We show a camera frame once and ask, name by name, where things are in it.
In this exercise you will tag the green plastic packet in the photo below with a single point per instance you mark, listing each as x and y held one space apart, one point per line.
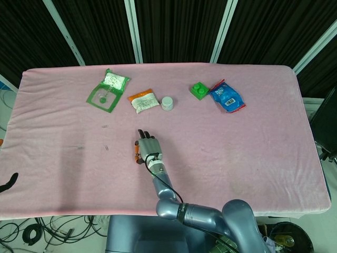
111 80

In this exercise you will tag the green toy brick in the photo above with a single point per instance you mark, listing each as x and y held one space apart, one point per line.
198 91

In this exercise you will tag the orange white powder packet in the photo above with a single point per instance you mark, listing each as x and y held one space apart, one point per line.
143 102

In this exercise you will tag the blue-grey robot torso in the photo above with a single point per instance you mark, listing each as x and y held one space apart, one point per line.
137 237

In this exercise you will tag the yellow bottle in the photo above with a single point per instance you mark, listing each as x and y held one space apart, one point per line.
284 240

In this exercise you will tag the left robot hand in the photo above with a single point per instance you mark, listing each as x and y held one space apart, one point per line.
9 181

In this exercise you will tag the black waste bin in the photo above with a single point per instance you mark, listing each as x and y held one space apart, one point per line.
300 232

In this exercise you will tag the green checked cloth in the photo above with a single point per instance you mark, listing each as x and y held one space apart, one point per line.
223 247

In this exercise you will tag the pink table cloth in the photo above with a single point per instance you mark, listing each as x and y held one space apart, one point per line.
210 171

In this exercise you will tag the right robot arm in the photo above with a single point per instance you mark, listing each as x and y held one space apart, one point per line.
163 184

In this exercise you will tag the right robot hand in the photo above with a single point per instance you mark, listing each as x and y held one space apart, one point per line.
150 149

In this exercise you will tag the white frame post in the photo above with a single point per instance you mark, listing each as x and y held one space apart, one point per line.
65 34
133 31
316 48
223 31
8 83

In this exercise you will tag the blue-grey crumpled cloth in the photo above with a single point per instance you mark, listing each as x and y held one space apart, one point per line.
268 243

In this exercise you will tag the blue snack bag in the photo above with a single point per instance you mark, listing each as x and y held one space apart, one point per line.
227 98

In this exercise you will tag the small white jar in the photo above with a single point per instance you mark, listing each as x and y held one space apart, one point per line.
167 102

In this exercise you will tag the black monitor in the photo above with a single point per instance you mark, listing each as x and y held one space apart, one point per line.
326 124

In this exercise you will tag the black pleated curtain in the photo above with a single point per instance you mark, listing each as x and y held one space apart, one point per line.
179 26

